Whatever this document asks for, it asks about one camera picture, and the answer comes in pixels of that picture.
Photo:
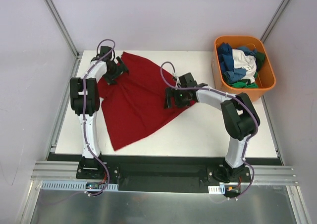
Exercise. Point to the red t-shirt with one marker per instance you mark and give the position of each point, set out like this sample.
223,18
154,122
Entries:
133,108

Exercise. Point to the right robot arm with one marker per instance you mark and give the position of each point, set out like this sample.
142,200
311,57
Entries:
240,119

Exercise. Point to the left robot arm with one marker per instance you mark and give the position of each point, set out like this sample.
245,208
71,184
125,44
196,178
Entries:
85,102

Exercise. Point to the white t-shirt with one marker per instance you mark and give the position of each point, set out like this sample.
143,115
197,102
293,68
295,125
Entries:
245,64

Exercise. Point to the aluminium corner post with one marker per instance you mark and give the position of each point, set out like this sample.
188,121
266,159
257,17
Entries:
274,20
61,26

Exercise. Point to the orange plastic basket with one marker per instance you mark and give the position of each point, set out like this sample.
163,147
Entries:
266,78

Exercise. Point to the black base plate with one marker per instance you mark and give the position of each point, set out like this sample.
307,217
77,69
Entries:
178,185

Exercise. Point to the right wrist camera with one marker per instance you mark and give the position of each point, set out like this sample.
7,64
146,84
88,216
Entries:
186,81

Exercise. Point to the aluminium frame rail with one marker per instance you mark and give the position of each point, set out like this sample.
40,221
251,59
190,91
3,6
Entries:
260,175

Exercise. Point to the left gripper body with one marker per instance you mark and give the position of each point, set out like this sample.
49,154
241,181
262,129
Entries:
117,72

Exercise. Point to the left aluminium corner post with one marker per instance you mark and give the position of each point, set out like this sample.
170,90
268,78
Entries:
61,26

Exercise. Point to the right aluminium corner post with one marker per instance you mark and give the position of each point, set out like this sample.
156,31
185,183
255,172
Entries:
274,20

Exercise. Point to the blue t-shirt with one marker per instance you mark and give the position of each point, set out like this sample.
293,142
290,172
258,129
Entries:
224,54

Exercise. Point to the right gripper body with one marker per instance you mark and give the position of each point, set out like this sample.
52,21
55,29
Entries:
171,99

